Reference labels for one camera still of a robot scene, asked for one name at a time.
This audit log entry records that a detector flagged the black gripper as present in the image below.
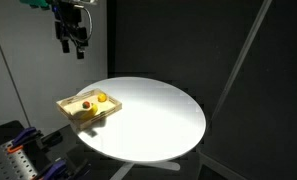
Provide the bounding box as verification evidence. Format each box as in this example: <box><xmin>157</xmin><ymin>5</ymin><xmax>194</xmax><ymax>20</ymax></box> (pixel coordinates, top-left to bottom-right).
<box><xmin>53</xmin><ymin>2</ymin><xmax>89</xmax><ymax>60</ymax></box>

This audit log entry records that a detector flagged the yellow banana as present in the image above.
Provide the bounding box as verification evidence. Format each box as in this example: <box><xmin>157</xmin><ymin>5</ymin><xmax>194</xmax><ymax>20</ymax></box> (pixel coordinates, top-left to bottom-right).
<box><xmin>75</xmin><ymin>103</ymin><xmax>99</xmax><ymax>122</ymax></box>

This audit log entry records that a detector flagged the wooden slatted crate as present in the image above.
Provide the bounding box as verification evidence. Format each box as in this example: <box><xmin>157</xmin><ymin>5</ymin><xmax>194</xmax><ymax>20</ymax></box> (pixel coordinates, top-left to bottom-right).
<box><xmin>56</xmin><ymin>87</ymin><xmax>123</xmax><ymax>132</ymax></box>

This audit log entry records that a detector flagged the yellow lemon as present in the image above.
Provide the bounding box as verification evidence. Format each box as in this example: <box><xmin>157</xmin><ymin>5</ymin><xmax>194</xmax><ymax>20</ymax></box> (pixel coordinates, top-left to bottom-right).
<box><xmin>97</xmin><ymin>92</ymin><xmax>108</xmax><ymax>103</ymax></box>

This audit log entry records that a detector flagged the black clamp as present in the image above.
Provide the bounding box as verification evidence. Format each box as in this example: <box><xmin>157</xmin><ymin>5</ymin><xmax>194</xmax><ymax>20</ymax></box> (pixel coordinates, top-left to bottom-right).
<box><xmin>41</xmin><ymin>131</ymin><xmax>64</xmax><ymax>148</ymax></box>

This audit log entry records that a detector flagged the purple clamp with orange tip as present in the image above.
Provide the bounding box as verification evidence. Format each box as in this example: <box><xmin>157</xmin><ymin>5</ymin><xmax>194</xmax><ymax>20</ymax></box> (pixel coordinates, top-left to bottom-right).
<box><xmin>6</xmin><ymin>126</ymin><xmax>44</xmax><ymax>154</ymax></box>

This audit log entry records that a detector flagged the purple spring clamp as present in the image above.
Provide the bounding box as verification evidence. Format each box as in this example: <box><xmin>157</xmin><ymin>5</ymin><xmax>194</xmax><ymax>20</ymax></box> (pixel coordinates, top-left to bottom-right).
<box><xmin>37</xmin><ymin>159</ymin><xmax>68</xmax><ymax>180</ymax></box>

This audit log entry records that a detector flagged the perforated metal plate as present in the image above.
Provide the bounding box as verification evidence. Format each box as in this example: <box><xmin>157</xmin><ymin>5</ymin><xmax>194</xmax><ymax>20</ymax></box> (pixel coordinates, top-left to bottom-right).
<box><xmin>0</xmin><ymin>143</ymin><xmax>40</xmax><ymax>180</ymax></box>

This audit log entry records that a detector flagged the white table base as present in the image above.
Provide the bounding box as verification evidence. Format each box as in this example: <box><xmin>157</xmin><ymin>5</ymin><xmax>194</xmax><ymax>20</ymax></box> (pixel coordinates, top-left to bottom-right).
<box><xmin>109</xmin><ymin>160</ymin><xmax>182</xmax><ymax>180</ymax></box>

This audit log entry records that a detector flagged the grey diagonal pole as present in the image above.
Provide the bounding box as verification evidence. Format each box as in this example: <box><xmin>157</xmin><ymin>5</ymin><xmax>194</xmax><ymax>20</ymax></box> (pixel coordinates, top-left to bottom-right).
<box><xmin>209</xmin><ymin>0</ymin><xmax>274</xmax><ymax>125</ymax></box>

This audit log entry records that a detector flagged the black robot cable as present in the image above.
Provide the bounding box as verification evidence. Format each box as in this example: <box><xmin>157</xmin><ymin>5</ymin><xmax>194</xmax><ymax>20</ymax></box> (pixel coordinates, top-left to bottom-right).
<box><xmin>82</xmin><ymin>6</ymin><xmax>94</xmax><ymax>44</ymax></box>

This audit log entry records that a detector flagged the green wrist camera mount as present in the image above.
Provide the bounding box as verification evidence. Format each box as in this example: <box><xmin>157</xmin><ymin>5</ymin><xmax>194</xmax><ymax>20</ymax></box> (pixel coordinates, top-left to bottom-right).
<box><xmin>19</xmin><ymin>0</ymin><xmax>51</xmax><ymax>11</ymax></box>

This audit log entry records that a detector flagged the thin dark wall rod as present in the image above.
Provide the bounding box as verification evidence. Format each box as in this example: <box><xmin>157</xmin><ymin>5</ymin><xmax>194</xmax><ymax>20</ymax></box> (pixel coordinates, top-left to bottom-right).
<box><xmin>0</xmin><ymin>13</ymin><xmax>31</xmax><ymax>128</ymax></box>

